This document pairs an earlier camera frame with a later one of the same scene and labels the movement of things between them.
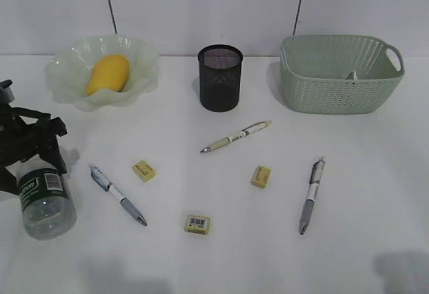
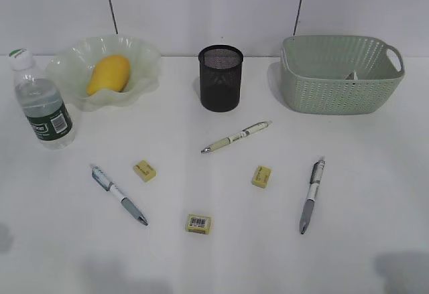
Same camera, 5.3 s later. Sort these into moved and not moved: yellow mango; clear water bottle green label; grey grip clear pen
Moved: clear water bottle green label
Not moved: yellow mango; grey grip clear pen
